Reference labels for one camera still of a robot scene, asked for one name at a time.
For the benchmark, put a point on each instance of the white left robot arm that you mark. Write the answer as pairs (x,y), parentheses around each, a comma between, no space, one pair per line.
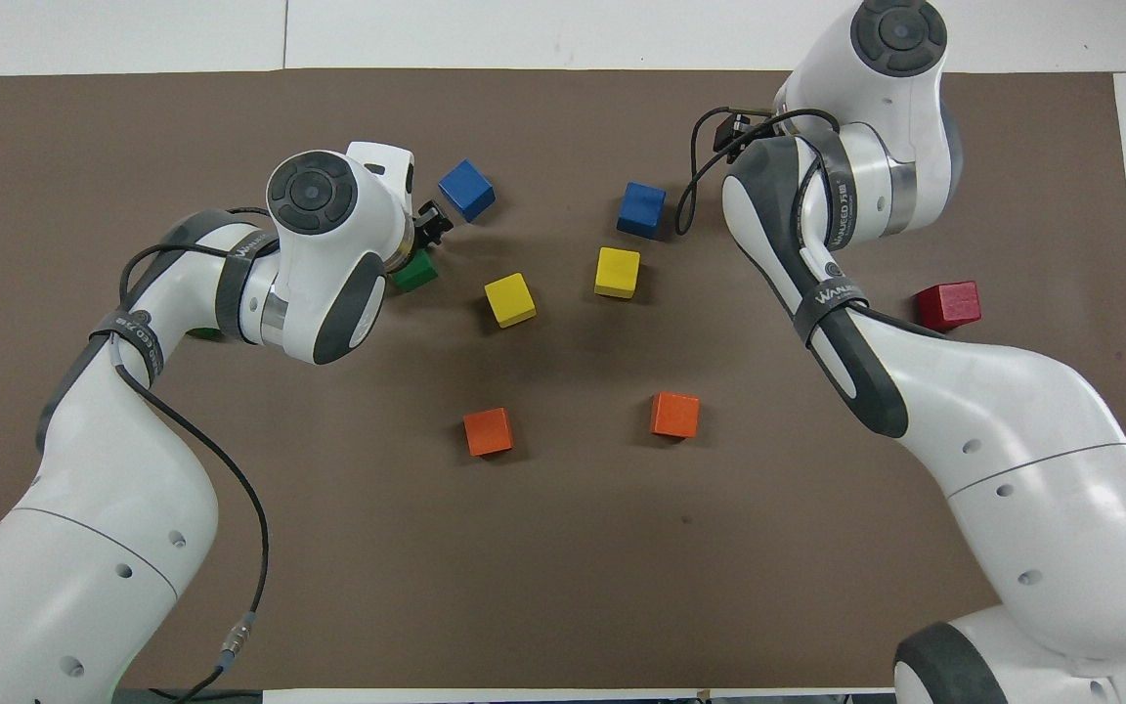
(113,548)

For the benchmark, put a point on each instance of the brown table mat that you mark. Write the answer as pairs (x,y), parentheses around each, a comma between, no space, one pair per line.
(563,548)

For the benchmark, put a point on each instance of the red wooden cube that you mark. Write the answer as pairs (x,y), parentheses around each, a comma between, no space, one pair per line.
(949,305)

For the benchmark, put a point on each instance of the orange wooden cube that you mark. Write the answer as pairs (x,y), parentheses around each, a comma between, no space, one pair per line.
(674,415)
(488,431)

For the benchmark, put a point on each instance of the blue wooden cube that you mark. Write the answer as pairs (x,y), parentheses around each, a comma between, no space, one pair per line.
(466,190)
(641,209)

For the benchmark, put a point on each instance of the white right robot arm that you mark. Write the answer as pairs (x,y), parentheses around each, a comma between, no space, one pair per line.
(1032,460)

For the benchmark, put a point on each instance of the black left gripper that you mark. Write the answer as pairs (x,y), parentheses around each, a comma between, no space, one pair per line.
(434,223)

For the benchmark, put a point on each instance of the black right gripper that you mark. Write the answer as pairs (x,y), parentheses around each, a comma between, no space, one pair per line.
(741,130)

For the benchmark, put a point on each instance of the yellow wooden cube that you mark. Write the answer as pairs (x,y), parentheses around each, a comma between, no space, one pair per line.
(617,272)
(509,299)

